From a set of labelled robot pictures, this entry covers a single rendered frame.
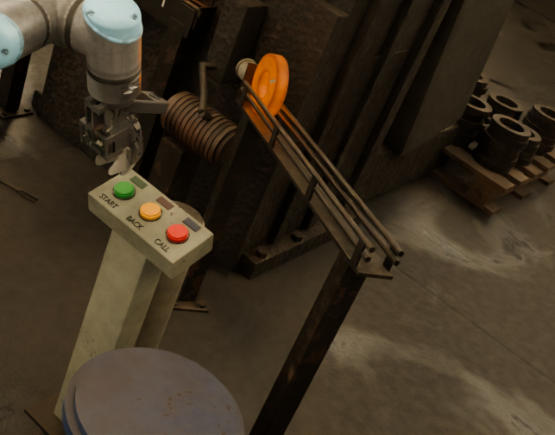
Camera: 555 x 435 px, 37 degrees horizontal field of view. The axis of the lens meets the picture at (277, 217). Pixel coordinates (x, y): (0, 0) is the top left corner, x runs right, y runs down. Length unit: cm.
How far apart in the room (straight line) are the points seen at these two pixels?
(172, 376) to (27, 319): 75
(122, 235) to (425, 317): 146
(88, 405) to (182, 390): 18
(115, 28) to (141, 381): 61
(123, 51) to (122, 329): 62
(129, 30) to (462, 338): 183
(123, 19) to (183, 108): 94
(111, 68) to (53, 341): 97
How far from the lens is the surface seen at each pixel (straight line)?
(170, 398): 152
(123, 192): 166
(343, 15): 228
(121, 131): 150
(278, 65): 204
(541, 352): 306
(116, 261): 169
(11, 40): 130
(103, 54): 138
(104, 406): 147
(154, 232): 160
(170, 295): 188
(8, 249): 244
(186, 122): 226
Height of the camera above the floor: 148
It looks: 30 degrees down
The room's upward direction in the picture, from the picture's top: 24 degrees clockwise
